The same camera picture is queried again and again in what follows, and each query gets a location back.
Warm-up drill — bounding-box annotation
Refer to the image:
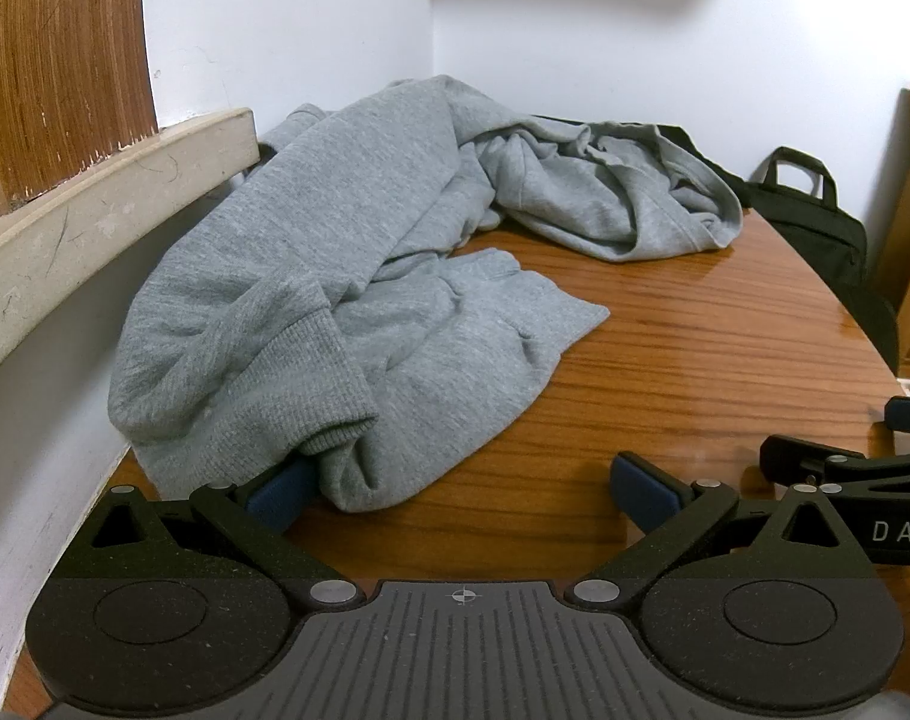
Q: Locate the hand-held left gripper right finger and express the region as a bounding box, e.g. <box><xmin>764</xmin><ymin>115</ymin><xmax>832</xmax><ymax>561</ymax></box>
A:
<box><xmin>563</xmin><ymin>451</ymin><xmax>876</xmax><ymax>612</ymax></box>

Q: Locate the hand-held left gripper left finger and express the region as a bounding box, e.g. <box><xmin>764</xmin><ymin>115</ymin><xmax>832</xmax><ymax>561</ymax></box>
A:
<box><xmin>71</xmin><ymin>457</ymin><xmax>367</xmax><ymax>612</ymax></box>

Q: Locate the grey sweatshirt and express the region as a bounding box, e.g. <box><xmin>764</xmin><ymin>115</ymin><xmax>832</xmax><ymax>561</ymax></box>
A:
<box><xmin>108</xmin><ymin>75</ymin><xmax>747</xmax><ymax>515</ymax></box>

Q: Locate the black laptop bag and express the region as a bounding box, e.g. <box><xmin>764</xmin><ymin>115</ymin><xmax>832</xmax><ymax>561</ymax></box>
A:
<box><xmin>743</xmin><ymin>146</ymin><xmax>900</xmax><ymax>376</ymax></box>

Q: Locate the beige window sill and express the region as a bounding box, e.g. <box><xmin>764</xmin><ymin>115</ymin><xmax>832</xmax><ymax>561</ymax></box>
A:
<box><xmin>0</xmin><ymin>108</ymin><xmax>258</xmax><ymax>391</ymax></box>

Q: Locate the wooden window frame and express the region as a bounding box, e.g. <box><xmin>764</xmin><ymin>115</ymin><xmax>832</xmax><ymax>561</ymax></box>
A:
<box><xmin>0</xmin><ymin>0</ymin><xmax>160</xmax><ymax>227</ymax></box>

